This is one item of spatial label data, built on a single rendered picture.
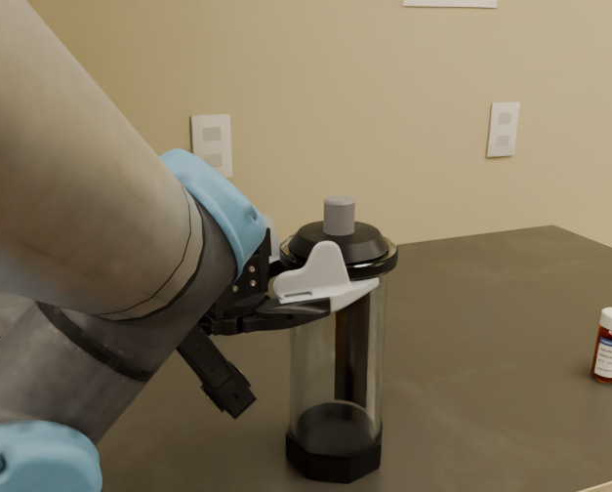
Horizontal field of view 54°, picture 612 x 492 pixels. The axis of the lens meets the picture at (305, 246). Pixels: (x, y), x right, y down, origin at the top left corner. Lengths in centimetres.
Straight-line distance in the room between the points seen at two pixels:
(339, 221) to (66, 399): 29
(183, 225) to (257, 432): 46
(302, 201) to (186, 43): 36
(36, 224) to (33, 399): 17
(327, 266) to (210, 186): 20
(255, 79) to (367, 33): 23
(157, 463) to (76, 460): 35
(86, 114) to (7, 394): 19
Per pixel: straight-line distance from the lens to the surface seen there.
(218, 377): 49
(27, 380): 32
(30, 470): 31
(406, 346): 86
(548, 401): 78
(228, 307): 46
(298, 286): 48
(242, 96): 111
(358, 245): 51
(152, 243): 22
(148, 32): 108
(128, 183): 19
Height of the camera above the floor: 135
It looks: 19 degrees down
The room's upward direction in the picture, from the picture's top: straight up
